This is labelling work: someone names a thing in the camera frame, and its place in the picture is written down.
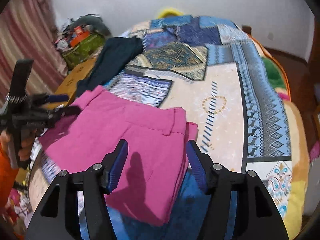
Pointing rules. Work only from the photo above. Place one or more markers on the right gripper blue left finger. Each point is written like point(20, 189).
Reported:
point(113, 164)

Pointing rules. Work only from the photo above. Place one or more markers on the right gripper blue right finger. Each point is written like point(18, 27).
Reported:
point(201, 166)

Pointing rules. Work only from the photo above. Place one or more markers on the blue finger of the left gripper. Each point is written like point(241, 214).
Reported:
point(57, 98)
point(66, 111)

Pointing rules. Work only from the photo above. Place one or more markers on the pink pants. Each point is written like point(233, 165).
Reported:
point(146, 176)

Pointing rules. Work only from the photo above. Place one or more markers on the left hand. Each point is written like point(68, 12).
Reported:
point(26, 144)

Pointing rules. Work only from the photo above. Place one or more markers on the yellow wooden bedside board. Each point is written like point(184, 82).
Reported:
point(69, 85)

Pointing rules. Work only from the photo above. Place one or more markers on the green storage bag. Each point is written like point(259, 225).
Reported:
point(83, 50)

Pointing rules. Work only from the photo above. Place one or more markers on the orange box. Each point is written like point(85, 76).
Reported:
point(78, 35)

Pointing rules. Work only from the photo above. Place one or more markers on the dark navy folded garment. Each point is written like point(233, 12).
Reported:
point(115, 55)

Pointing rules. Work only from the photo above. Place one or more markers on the striped pink curtain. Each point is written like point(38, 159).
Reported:
point(28, 31)

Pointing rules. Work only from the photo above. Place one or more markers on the grey plush toy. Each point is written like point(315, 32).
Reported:
point(95, 22)

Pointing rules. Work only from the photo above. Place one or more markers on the blue patchwork bedspread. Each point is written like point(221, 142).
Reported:
point(201, 77)

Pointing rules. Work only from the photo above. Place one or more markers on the yellow green fleece blanket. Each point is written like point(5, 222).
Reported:
point(300, 154)

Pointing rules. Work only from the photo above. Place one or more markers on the yellow plush pillow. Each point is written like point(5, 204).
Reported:
point(169, 12)

